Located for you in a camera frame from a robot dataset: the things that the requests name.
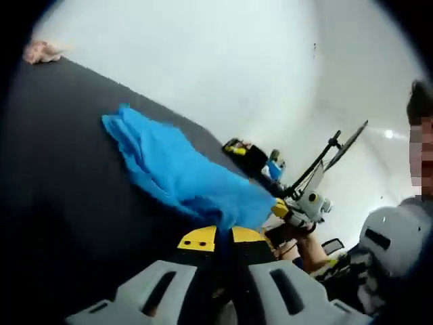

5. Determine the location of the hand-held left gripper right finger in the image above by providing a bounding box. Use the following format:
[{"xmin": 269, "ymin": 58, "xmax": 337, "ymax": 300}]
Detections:
[{"xmin": 231, "ymin": 226, "xmax": 371, "ymax": 325}]

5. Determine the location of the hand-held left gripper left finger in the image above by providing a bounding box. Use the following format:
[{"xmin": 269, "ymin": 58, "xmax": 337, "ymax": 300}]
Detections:
[{"xmin": 66, "ymin": 225, "xmax": 217, "ymax": 325}]

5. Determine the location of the blue cloth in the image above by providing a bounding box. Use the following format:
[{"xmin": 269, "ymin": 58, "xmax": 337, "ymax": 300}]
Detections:
[{"xmin": 101, "ymin": 103, "xmax": 277, "ymax": 234}]

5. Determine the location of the pink folded cloth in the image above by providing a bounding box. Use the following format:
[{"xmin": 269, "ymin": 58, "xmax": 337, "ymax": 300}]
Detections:
[{"xmin": 22, "ymin": 40, "xmax": 66, "ymax": 65}]

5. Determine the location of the person's right hand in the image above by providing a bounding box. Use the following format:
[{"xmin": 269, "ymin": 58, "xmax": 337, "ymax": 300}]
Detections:
[{"xmin": 292, "ymin": 225, "xmax": 321, "ymax": 248}]

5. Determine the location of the black flat device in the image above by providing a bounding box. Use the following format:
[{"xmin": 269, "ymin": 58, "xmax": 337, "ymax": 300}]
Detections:
[{"xmin": 265, "ymin": 223, "xmax": 299, "ymax": 246}]

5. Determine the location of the blue and white bottle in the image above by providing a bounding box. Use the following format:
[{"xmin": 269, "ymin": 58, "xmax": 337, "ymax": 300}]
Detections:
[{"xmin": 267, "ymin": 148, "xmax": 286, "ymax": 181}]

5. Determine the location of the black and yellow device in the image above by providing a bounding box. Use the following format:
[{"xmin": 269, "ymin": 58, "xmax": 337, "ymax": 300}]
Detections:
[{"xmin": 221, "ymin": 137, "xmax": 269, "ymax": 179}]

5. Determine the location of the grey chest-worn device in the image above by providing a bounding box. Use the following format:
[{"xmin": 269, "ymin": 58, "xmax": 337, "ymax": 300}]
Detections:
[{"xmin": 358, "ymin": 204, "xmax": 433, "ymax": 272}]

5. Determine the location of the person's head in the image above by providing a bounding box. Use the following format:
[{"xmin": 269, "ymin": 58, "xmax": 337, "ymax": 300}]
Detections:
[{"xmin": 407, "ymin": 79, "xmax": 433, "ymax": 118}]

